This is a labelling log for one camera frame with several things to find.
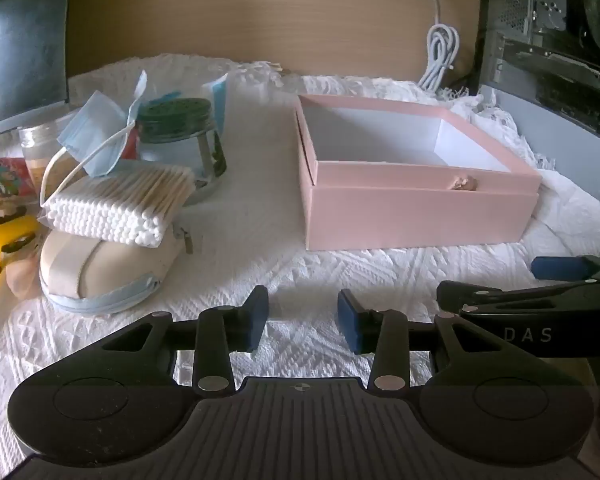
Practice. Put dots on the glass jar with green lid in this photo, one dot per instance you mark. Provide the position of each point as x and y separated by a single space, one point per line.
180 130

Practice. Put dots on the pink cardboard box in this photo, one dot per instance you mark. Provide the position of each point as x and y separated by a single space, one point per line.
410 210

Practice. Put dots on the clear jar with tan lid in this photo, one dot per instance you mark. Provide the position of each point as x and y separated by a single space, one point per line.
37 152

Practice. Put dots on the pack of cotton swabs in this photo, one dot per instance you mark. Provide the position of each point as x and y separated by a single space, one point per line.
115 200

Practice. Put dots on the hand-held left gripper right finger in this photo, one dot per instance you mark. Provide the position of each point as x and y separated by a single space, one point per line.
347 320

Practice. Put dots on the white textured blanket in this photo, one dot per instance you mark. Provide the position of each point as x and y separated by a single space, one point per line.
260 240

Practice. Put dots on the red printed packet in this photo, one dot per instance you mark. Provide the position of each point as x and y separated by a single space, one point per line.
2 175

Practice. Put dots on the black monitor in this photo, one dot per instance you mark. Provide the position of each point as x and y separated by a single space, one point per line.
20 35

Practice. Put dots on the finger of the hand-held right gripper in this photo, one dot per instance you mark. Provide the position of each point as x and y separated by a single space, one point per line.
550 266
480 300

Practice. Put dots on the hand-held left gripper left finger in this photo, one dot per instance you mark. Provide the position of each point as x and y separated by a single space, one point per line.
257 317

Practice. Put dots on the blue face mask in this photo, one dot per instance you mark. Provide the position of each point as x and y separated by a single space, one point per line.
219 100
95 130

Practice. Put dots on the computer case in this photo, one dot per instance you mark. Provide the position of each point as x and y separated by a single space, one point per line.
550 25

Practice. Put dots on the small pink toy figure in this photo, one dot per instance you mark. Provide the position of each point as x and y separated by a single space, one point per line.
22 277

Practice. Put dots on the beige zipper pouch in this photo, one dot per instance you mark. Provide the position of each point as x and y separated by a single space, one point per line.
105 270

